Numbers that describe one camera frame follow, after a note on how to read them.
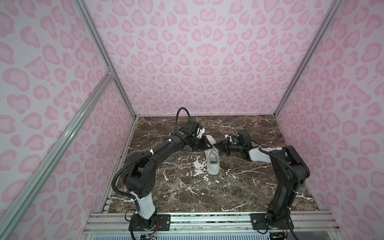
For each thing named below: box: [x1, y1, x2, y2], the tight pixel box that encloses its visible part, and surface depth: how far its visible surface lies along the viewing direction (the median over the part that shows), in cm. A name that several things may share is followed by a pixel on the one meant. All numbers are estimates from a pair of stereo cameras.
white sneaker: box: [204, 134, 220, 176], surface depth 90 cm
